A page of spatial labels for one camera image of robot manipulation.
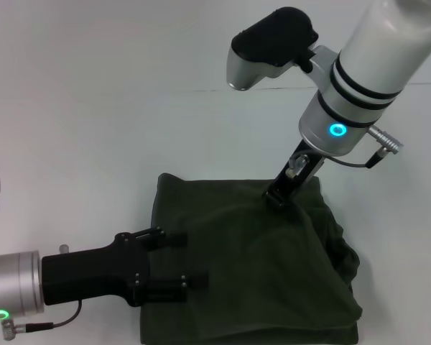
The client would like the silver right cable connector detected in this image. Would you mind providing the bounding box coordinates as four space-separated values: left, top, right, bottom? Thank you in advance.
285 154 310 179

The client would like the thin cable with silver plug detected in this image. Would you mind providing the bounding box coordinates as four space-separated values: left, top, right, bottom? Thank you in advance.
319 125 406 170
0 300 83 341

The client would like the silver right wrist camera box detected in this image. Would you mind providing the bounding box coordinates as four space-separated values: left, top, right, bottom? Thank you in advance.
226 6 338 93

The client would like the dark green FREE t-shirt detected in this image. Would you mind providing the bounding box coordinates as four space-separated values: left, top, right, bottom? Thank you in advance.
139 172 363 345

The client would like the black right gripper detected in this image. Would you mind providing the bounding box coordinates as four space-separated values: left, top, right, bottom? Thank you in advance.
261 138 327 210

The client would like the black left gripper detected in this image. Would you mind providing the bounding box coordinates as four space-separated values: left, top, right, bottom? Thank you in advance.
41 226 210 309

